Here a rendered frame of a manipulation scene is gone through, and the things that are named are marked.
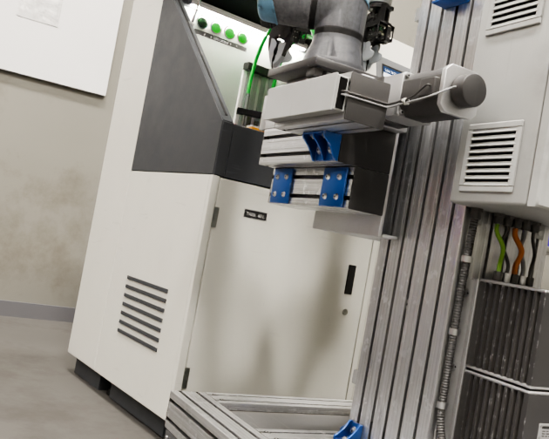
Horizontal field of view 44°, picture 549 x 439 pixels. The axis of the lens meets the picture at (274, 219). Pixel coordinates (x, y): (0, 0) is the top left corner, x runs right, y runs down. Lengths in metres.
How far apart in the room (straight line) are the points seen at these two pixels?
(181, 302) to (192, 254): 0.14
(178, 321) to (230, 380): 0.25
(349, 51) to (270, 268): 0.79
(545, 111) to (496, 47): 0.19
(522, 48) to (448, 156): 0.27
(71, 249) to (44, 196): 0.33
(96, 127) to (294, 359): 2.11
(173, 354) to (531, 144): 1.21
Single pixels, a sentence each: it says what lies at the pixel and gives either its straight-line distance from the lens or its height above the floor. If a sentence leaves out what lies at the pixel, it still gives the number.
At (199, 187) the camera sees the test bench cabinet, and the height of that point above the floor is 0.75.
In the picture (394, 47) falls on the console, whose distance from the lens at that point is 2.94.
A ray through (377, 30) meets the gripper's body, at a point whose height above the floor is 1.35.
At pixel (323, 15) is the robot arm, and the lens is 1.63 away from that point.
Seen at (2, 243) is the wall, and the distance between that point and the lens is 3.82.
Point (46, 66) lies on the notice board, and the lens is 3.85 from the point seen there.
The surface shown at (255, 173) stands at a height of 0.82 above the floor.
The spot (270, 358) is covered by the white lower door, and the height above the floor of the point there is 0.27.
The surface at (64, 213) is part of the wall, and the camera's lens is 3.85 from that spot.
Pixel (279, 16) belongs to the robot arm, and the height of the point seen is 1.15.
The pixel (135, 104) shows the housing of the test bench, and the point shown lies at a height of 1.03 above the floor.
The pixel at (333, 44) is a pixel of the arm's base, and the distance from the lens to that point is 1.59.
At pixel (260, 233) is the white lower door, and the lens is 2.06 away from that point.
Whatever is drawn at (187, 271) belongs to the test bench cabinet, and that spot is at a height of 0.50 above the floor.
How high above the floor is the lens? 0.63
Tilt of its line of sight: 2 degrees up
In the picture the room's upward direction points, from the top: 10 degrees clockwise
